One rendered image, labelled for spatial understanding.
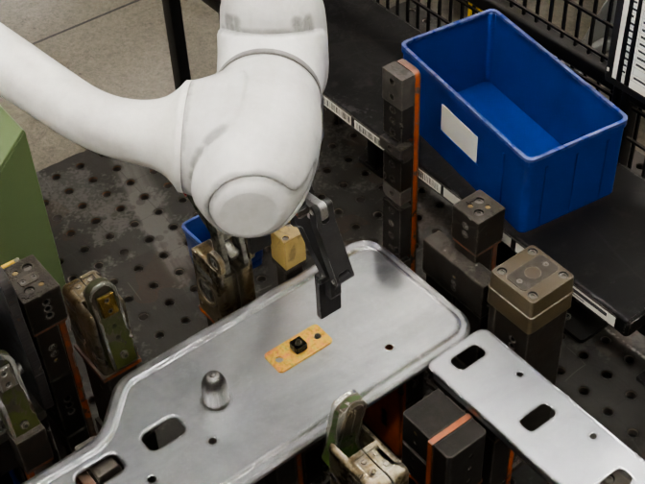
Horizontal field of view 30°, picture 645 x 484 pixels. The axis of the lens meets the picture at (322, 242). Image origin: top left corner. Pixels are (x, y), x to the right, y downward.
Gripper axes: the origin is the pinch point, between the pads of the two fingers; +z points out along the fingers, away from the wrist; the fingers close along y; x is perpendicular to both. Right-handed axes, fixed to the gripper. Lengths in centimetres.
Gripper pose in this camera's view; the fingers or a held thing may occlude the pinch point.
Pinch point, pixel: (293, 272)
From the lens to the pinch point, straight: 141.7
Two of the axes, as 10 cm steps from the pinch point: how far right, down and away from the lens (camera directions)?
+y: 6.2, 5.4, -5.8
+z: 0.4, 7.1, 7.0
